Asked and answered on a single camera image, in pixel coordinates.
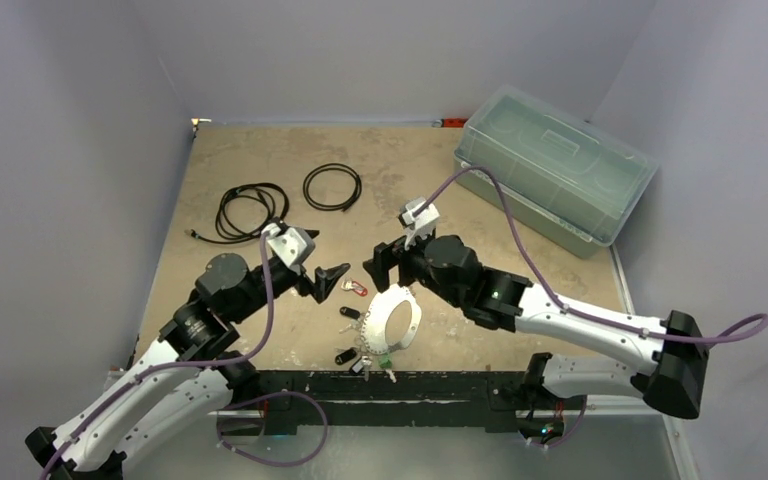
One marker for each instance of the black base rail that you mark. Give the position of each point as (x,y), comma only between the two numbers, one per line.
(496,402)

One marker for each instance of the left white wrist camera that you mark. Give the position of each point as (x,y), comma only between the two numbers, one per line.
(287,243)

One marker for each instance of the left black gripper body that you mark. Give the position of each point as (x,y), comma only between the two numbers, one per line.
(295,275)

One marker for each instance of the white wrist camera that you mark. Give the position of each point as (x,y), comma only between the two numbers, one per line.
(419,219)
(287,243)

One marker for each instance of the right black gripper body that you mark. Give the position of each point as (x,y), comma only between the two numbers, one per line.
(396,254)

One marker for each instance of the red orange clamp tool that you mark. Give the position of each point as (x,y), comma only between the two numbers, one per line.
(452,122)

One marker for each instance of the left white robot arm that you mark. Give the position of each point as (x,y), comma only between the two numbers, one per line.
(200,361)

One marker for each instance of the key with green tag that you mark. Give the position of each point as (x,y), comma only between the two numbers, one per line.
(385,364)

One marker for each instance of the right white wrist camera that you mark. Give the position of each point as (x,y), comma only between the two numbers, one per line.
(419,219)

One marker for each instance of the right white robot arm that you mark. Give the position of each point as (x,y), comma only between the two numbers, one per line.
(660,361)

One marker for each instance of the clear lidded storage bin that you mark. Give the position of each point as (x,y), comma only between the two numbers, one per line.
(561,176)

